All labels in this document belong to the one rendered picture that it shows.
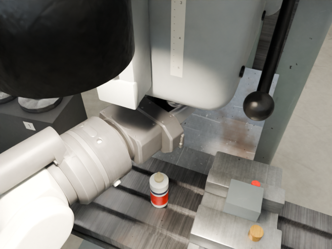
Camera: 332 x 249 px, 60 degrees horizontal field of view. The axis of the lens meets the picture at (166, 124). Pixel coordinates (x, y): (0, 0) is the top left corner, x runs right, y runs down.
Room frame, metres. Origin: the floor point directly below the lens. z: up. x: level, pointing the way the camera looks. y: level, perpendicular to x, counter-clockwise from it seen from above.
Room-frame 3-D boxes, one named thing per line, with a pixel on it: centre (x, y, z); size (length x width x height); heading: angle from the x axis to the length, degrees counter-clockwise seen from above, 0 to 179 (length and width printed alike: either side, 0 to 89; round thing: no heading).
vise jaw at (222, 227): (0.22, -0.12, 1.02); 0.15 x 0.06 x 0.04; 70
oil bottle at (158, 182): (0.34, 0.01, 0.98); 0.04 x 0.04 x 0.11
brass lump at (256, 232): (0.21, -0.15, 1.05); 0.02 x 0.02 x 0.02
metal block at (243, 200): (0.27, -0.14, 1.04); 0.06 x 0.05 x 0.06; 70
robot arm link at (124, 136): (0.26, 0.06, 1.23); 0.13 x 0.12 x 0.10; 46
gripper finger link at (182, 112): (0.30, -0.02, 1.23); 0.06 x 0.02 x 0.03; 136
